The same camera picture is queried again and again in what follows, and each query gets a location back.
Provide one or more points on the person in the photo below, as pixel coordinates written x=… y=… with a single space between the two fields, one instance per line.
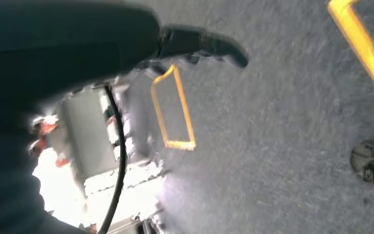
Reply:
x=367 y=158

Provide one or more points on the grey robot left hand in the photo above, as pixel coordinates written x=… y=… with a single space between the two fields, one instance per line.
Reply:
x=61 y=42

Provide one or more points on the yellow floor tape square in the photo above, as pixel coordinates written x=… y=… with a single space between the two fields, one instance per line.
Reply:
x=364 y=48
x=180 y=144

